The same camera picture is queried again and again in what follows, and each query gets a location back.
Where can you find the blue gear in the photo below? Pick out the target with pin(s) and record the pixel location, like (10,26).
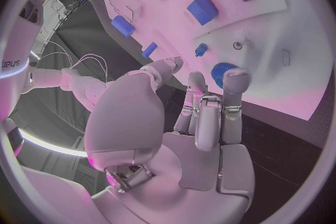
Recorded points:
(217,73)

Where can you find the blue thick cylinder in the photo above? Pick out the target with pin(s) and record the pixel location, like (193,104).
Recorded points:
(122,26)

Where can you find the blue peg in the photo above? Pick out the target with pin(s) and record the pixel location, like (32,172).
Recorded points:
(201,49)

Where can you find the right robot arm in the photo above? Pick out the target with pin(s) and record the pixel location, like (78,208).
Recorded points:
(78,83)

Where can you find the blue small cylinder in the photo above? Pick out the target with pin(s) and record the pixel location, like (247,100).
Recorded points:
(149,50)

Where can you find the blue square block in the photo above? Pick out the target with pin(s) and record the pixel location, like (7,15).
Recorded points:
(202,9)

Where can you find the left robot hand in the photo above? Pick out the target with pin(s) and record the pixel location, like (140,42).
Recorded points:
(168,165)

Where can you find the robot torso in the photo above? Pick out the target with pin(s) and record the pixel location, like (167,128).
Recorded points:
(15,49)

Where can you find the glowing light bar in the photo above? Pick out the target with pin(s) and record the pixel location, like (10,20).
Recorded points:
(49,145)

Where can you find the white task board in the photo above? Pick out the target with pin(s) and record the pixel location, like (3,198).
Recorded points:
(262,35)

